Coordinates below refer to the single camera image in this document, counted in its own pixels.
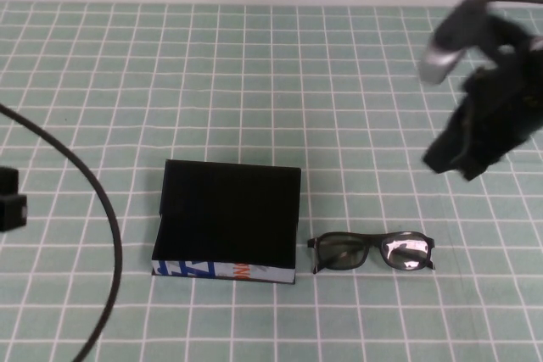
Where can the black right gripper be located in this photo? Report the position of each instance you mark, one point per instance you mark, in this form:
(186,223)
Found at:
(496,99)

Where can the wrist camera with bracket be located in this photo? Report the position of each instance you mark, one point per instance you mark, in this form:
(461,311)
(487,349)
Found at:
(7,182)
(445,57)

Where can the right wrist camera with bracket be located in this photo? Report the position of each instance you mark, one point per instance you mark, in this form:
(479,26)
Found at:
(445,57)

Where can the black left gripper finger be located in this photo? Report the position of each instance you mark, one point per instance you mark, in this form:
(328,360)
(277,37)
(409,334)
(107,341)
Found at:
(10,204)
(10,221)

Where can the black printed glasses case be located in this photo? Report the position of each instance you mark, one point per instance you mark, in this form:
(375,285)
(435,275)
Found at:
(229,213)

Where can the green checkered tablecloth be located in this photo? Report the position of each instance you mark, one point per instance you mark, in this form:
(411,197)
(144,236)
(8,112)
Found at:
(254,82)

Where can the black framed glasses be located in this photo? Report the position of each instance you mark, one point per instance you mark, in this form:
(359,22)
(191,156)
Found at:
(339,252)

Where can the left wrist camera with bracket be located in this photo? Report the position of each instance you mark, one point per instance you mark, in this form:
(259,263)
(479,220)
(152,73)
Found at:
(7,182)

